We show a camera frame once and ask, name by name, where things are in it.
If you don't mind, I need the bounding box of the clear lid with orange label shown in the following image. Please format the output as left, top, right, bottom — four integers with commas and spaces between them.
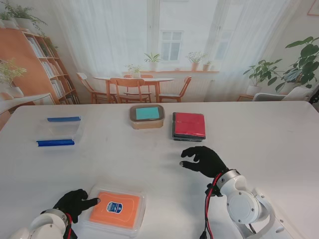
83, 183, 147, 232

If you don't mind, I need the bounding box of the printed room scene backdrop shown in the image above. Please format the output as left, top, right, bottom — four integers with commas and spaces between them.
0, 0, 319, 131

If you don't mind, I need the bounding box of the brown paper food container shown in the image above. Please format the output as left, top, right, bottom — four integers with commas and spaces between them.
129, 104, 166, 130

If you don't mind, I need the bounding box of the black equipment piece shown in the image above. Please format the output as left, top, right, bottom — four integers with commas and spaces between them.
308, 86, 319, 106

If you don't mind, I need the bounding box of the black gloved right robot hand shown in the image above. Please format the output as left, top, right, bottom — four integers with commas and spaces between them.
179, 146, 229, 179

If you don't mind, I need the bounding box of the black plastic tray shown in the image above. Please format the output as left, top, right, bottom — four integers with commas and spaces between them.
171, 112, 208, 143

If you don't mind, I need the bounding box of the arm red black cable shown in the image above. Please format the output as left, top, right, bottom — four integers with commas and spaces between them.
199, 173, 224, 239
64, 213, 77, 239

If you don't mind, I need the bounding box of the right arm red black cable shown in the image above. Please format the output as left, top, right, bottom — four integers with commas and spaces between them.
199, 173, 224, 239

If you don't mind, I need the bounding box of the red container lid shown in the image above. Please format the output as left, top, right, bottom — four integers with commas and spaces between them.
173, 112, 206, 139

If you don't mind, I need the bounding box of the clear lid with teal label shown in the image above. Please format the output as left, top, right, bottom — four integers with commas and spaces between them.
129, 105, 166, 122

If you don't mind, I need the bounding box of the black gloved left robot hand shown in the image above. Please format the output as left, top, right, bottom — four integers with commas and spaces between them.
52, 189, 101, 224

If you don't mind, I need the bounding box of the left arm red black cable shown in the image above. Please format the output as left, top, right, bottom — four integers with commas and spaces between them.
64, 213, 77, 239

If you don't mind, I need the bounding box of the clear container with blue clips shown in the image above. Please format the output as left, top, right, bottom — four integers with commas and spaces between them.
36, 116, 85, 148

